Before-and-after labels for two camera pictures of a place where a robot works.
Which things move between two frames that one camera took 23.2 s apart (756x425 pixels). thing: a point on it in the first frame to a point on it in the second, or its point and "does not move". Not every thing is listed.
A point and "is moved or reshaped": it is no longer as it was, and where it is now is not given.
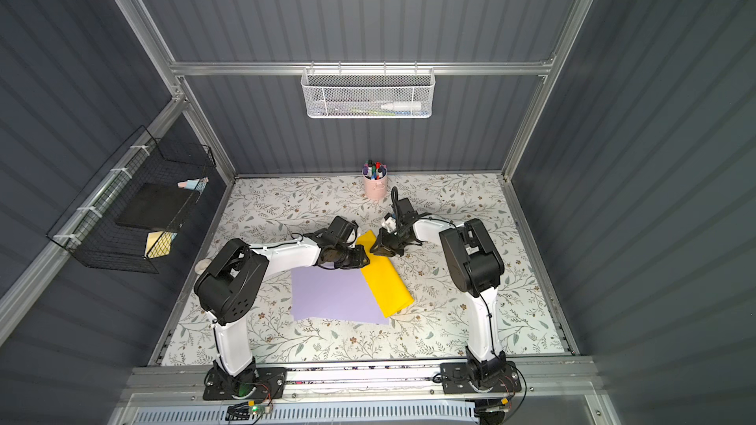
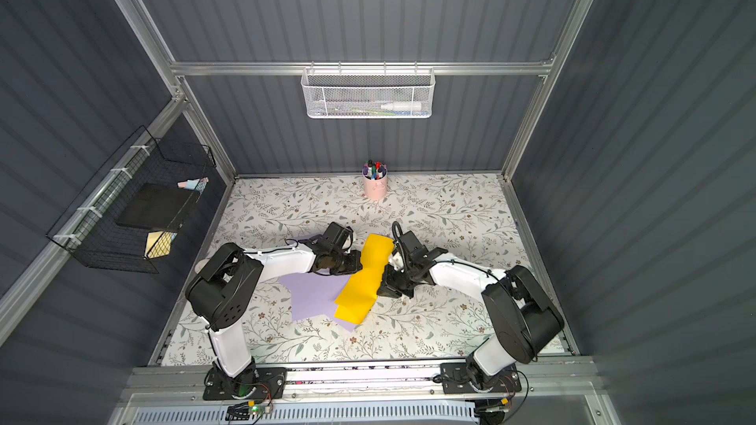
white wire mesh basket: x=368 y=92 does not move
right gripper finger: x=388 y=244 to x=395 y=283
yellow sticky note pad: x=158 y=243 does not move
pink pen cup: x=374 y=174 does not move
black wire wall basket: x=131 y=210 does not move
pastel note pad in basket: x=198 y=184 does not move
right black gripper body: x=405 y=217 to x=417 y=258
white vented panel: x=378 y=414 does not move
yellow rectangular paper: x=385 y=279 is moved or reshaped
